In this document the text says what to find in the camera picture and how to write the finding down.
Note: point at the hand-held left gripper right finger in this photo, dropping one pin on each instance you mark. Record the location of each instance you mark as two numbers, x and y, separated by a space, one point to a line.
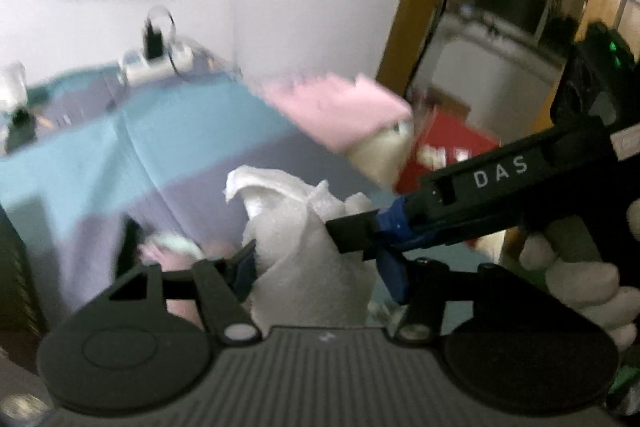
395 277

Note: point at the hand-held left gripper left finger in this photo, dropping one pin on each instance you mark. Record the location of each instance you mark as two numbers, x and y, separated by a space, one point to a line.
245 272

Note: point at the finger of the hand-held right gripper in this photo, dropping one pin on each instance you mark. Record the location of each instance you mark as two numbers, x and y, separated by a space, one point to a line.
355 234

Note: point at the white towel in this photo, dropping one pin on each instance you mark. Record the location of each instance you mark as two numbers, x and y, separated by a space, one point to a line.
300 257

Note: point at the purple sock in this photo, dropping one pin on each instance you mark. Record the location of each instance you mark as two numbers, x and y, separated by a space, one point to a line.
182 312

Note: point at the black sock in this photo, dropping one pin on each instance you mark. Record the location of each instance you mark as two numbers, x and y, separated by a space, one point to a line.
129 247

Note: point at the cream soft item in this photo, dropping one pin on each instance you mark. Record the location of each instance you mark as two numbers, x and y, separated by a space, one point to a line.
380 152

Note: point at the person's right hand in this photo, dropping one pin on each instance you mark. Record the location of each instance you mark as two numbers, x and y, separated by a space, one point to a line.
580 282

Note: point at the red box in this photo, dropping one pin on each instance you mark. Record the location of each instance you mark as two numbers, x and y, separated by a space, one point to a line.
445 132

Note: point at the pink cloth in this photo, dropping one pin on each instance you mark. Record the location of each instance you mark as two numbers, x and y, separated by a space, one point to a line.
340 112

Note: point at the white power strip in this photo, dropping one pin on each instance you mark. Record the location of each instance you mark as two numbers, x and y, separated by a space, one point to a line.
150 68

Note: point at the black charger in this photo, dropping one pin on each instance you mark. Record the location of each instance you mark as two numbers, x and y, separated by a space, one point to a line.
153 39

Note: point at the grey device on green stand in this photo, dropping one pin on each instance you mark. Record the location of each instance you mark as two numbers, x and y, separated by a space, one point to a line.
15 107

